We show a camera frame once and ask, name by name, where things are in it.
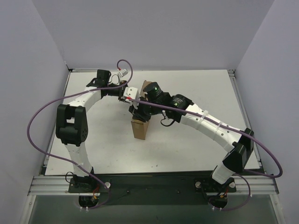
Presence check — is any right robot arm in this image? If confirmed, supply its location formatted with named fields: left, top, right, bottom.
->
left=123, top=82, right=254, bottom=184

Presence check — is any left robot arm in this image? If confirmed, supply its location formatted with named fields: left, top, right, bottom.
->
left=56, top=69, right=128, bottom=192

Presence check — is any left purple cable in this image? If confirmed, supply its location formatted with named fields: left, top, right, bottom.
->
left=27, top=59, right=133, bottom=210

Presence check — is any purple cable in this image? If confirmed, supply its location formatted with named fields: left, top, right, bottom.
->
left=27, top=59, right=133, bottom=210
left=127, top=99, right=283, bottom=212

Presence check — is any aluminium table edge rail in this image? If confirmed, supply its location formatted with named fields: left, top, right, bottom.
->
left=227, top=69, right=265, bottom=173

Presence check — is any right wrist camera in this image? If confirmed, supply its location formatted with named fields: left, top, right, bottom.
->
left=122, top=87, right=140, bottom=102

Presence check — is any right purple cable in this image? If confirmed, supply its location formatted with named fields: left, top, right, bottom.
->
left=127, top=99, right=283, bottom=212

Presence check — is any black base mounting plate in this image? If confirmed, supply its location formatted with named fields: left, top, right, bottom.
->
left=68, top=171, right=236, bottom=205

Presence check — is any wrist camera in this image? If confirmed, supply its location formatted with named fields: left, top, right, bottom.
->
left=122, top=87, right=140, bottom=102
left=117, top=69, right=128, bottom=79

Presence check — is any brown cardboard express box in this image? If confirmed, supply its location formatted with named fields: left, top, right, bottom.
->
left=130, top=80, right=152, bottom=140

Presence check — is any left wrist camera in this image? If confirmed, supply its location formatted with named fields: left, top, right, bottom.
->
left=117, top=69, right=128, bottom=79

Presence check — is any aluminium front frame rail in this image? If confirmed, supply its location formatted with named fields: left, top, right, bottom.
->
left=28, top=175, right=279, bottom=196

